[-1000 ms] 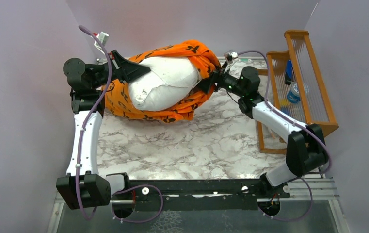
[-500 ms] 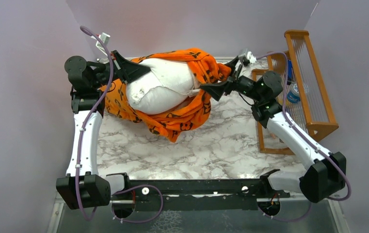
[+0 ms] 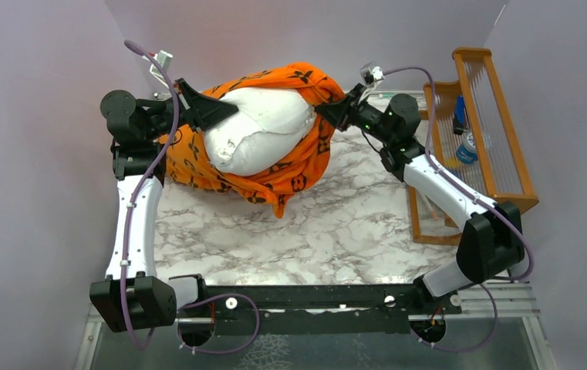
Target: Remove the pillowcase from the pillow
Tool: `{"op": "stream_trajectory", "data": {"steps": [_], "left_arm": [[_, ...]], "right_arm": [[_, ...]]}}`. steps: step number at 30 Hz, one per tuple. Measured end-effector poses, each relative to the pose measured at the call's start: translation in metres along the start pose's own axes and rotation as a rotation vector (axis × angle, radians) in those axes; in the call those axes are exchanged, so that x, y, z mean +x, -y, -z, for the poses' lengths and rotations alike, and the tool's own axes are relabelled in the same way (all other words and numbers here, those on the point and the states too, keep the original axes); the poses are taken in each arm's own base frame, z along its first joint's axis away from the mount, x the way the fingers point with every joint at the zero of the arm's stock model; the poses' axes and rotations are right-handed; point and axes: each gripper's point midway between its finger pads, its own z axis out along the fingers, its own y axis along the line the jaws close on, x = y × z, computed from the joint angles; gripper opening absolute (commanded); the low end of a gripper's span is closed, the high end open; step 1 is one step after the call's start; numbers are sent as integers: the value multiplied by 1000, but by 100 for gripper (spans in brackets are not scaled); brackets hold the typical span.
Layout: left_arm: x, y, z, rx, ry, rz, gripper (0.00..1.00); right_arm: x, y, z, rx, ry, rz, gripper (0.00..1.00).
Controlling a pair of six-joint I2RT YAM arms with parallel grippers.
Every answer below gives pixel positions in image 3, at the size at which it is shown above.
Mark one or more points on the white pen on rack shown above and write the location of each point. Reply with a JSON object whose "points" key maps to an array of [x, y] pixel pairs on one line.
{"points": [[429, 206]]}

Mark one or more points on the blue white tape roll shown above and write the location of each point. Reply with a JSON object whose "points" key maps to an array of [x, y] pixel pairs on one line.
{"points": [[467, 152]]}

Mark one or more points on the yellow blue small item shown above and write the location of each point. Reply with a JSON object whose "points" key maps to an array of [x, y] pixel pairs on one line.
{"points": [[453, 163]]}

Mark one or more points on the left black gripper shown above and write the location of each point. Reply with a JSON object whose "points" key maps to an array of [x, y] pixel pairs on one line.
{"points": [[204, 111]]}

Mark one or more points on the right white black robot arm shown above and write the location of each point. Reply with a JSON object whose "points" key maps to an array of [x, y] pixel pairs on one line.
{"points": [[490, 232]]}

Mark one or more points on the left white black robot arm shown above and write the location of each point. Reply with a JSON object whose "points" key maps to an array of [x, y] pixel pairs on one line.
{"points": [[131, 297]]}

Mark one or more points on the aluminium table frame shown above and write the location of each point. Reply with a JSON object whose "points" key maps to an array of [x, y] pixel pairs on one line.
{"points": [[187, 296]]}

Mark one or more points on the white pillow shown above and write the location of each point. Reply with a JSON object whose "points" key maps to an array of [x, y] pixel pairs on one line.
{"points": [[268, 125]]}

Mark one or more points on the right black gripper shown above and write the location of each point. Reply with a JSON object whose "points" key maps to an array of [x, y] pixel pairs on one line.
{"points": [[343, 112]]}

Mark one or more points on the wooden tiered rack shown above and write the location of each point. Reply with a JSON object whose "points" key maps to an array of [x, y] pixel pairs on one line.
{"points": [[501, 172]]}

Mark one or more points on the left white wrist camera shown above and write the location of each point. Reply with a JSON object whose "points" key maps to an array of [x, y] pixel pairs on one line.
{"points": [[163, 59]]}

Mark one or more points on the orange patterned pillowcase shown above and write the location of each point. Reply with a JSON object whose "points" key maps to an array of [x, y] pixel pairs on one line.
{"points": [[188, 163]]}

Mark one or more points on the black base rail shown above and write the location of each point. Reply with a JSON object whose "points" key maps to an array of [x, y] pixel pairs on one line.
{"points": [[320, 309]]}

